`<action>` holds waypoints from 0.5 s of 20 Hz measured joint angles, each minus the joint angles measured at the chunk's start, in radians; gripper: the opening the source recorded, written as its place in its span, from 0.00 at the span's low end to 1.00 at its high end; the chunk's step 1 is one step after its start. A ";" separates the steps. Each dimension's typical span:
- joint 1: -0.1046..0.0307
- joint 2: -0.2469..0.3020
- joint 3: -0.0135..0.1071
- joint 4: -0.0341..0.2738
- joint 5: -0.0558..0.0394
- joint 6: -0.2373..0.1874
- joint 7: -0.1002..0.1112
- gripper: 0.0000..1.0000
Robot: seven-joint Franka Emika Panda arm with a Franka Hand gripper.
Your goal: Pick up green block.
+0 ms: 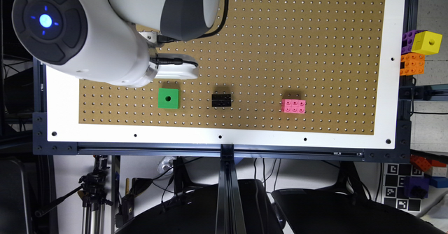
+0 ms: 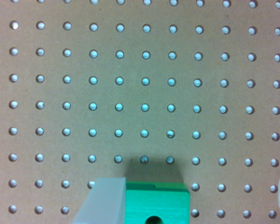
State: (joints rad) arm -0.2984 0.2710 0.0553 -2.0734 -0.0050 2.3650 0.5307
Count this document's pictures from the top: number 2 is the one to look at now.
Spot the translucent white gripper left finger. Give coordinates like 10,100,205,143
72,177,126,224

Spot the green block with hole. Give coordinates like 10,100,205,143
124,181,190,224

